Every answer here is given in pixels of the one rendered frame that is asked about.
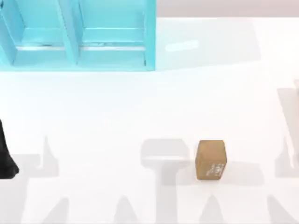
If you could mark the light blue rack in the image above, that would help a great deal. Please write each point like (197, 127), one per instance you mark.
(70, 35)

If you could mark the brown cardboard box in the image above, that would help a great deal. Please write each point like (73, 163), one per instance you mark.
(210, 161)

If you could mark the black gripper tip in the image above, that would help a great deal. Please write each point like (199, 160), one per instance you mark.
(5, 163)

